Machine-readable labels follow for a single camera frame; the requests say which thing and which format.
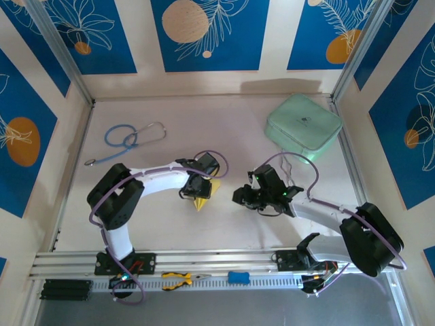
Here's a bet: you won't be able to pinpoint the metal crucible tongs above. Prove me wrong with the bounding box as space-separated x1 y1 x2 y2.
280 158 297 188

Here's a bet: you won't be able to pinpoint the black stacked bars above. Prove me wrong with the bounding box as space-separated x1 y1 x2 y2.
39 278 93 302

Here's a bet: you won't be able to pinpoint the aluminium corner post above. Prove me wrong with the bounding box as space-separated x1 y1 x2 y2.
331 0 396 101
25 0 95 105

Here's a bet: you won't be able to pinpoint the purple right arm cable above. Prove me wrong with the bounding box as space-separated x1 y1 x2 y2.
268 151 407 297

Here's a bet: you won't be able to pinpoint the aluminium frame rail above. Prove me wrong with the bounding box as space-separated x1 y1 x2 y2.
29 244 404 283

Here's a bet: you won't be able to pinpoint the slotted grey cable duct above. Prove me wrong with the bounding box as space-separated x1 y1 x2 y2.
91 275 307 293

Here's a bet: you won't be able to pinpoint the black controller board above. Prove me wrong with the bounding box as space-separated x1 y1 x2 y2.
300 271 338 297
108 273 137 300

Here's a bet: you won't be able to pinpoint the blue bone-shaped block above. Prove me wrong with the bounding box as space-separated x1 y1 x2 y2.
227 270 251 285

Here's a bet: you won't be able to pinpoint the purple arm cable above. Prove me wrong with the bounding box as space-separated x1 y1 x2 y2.
88 149 229 306
268 151 407 297

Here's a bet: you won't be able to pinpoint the blue stethoscope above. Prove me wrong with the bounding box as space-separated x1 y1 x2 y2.
84 121 168 167

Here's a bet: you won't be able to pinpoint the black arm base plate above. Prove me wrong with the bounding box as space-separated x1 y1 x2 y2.
275 249 337 272
94 251 157 276

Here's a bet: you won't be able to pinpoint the yellow square paper sheet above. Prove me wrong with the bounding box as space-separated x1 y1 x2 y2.
192 179 223 213

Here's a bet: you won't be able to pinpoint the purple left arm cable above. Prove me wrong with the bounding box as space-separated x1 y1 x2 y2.
88 149 229 306

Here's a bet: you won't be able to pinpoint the mint green zip case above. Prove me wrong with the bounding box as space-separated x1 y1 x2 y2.
264 93 343 166

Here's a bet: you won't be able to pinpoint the yellow handled pliers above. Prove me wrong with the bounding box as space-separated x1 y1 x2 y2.
161 270 212 291

